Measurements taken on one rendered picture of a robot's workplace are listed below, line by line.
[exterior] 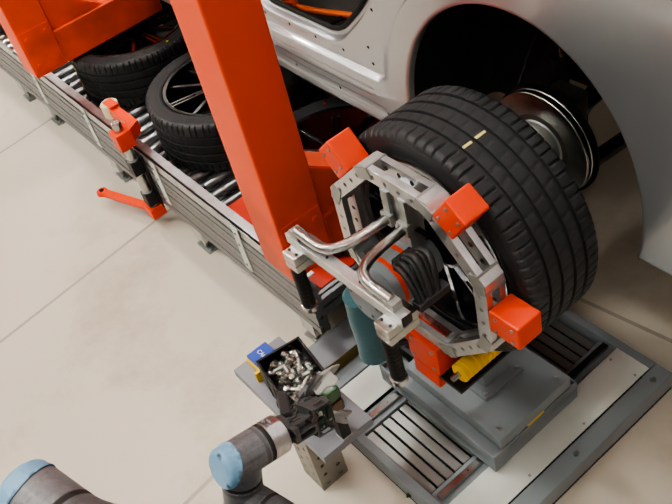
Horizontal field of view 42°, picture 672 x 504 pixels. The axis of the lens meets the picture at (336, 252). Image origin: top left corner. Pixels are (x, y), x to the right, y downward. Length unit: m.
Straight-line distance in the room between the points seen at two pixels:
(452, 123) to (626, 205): 1.60
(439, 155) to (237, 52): 0.58
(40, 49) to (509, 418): 2.61
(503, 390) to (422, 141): 0.96
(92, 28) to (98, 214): 0.84
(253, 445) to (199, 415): 1.23
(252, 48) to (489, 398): 1.21
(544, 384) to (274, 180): 0.99
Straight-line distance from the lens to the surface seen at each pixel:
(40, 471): 1.53
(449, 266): 2.20
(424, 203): 1.87
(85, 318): 3.61
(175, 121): 3.51
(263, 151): 2.32
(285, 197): 2.44
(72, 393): 3.38
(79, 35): 4.17
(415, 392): 2.75
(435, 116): 2.02
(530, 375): 2.66
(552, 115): 2.32
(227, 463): 1.85
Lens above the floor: 2.36
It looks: 43 degrees down
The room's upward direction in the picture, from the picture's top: 16 degrees counter-clockwise
